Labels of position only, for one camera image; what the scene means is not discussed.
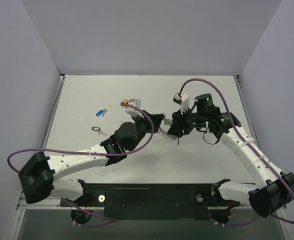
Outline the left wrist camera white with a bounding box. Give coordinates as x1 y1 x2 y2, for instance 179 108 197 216
120 98 143 118

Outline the blue tag key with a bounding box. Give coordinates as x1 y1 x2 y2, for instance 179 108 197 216
96 109 108 117

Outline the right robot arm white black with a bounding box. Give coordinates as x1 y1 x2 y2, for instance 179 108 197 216
168 93 294 218

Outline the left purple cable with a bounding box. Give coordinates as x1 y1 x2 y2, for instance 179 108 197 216
7 104 155 228

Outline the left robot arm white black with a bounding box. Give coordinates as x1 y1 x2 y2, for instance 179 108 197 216
19 113 164 206

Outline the metal disc with keyrings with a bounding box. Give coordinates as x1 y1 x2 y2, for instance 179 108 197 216
158 118 178 141

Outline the purple cable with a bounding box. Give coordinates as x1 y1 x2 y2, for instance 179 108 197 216
7 104 155 228
179 78 294 227

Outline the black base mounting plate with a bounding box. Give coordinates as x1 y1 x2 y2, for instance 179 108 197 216
71 183 240 222

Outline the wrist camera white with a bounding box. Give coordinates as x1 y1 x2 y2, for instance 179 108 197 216
120 98 143 118
173 92 190 115

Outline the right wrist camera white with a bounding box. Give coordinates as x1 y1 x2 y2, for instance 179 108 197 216
173 92 190 115

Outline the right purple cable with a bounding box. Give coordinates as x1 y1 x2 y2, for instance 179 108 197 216
179 78 294 227

